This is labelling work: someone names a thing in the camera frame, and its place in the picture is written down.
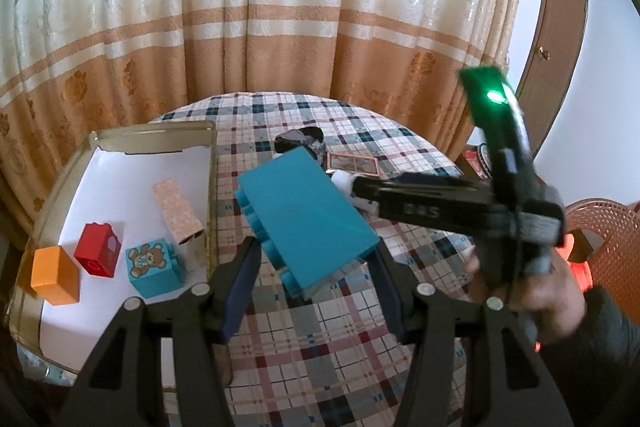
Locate red building block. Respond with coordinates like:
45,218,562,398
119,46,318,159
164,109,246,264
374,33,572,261
73,223,123,279

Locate pink patterned box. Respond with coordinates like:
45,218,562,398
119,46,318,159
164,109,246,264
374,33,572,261
152,178,207,273

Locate large teal building block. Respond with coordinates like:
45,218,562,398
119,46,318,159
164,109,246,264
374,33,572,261
235,146,379,300

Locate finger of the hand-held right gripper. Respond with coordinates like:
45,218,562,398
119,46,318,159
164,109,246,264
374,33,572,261
351,176,401,210

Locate decorated round plate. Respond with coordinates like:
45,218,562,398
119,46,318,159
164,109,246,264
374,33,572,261
477,142,496,178

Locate black grey stone object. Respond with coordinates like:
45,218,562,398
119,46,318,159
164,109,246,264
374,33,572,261
275,126,327,168

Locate gold metal tray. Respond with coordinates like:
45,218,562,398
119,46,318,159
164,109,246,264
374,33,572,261
5,121,218,375

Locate teal bear print cube block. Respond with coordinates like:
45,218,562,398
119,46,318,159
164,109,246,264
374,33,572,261
125,239,187,303

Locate orange plastic chair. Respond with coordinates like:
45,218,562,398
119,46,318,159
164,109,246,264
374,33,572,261
565,199,640,303

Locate orange building block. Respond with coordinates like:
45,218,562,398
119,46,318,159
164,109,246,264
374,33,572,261
30,245,81,307

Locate red box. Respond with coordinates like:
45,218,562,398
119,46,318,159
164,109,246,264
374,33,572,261
460,147,488,180

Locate brown wooden door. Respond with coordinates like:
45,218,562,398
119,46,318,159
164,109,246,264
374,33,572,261
515,0,591,158

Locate person's right hand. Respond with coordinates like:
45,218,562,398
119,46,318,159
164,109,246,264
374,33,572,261
465,252,588,348

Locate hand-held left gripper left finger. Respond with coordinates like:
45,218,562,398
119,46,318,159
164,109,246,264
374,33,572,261
60,237,262,427

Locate pink rectangular case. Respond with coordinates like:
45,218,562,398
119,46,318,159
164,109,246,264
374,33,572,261
324,152,381,176

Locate person's right forearm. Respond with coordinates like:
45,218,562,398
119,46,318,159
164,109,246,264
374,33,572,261
540,284,640,427

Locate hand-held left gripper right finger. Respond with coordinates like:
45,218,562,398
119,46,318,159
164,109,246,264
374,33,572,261
367,244,576,427

